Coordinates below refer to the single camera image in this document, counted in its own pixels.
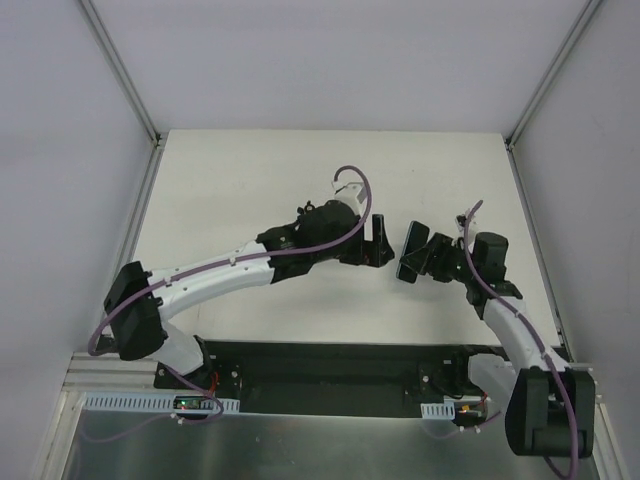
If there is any black smartphone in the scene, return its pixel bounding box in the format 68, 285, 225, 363
396, 221, 430, 284

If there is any black phone stand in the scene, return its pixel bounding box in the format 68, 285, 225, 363
296, 201, 320, 225

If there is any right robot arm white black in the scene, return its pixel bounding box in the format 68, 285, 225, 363
396, 222, 595, 458

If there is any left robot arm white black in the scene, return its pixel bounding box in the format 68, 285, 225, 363
89, 200, 395, 389

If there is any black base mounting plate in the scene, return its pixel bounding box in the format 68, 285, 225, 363
94, 337, 521, 417

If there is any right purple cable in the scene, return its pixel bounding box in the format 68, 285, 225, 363
422, 199, 587, 476

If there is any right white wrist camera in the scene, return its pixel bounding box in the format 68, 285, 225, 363
455, 211, 477, 237

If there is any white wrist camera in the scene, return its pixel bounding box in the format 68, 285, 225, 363
332, 181, 368, 216
455, 211, 477, 237

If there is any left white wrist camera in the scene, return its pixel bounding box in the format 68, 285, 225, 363
332, 181, 368, 216

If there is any right white cable duct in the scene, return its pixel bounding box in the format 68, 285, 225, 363
420, 401, 456, 421

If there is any white cable duct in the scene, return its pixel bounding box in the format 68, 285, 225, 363
420, 401, 456, 421
84, 392, 240, 415

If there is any right aluminium corner post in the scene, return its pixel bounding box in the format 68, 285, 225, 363
503, 0, 606, 149

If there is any aluminium corner post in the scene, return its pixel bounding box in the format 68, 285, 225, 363
76, 0, 163, 145
503, 0, 606, 149

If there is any aluminium frame rail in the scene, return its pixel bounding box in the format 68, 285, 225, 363
62, 349, 609, 404

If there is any left white cable duct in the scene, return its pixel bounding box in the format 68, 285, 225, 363
84, 392, 240, 415

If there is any left aluminium corner post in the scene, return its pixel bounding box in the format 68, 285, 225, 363
76, 0, 163, 145

